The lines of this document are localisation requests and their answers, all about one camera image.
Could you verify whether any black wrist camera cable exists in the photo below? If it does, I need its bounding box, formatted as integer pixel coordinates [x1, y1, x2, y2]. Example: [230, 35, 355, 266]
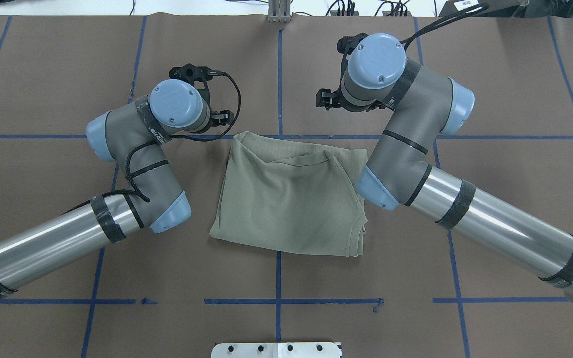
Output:
[400, 2, 491, 50]

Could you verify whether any olive green long-sleeve shirt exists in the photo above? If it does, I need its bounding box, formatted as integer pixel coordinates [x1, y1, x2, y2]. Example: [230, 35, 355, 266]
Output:
[210, 132, 368, 257]

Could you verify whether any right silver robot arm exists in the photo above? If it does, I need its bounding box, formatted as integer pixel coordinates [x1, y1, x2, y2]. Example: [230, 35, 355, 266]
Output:
[316, 33, 573, 304]

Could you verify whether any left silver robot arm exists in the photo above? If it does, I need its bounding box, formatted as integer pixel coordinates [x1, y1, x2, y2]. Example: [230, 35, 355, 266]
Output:
[0, 64, 240, 301]

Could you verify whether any aluminium frame post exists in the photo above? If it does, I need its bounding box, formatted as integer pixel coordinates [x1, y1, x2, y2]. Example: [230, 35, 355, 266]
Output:
[267, 0, 292, 23]

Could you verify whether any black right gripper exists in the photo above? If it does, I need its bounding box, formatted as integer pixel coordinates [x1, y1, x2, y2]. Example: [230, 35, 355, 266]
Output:
[315, 33, 396, 112]

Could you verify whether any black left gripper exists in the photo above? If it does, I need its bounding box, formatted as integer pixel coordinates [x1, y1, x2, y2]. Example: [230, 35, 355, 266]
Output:
[169, 64, 233, 132]

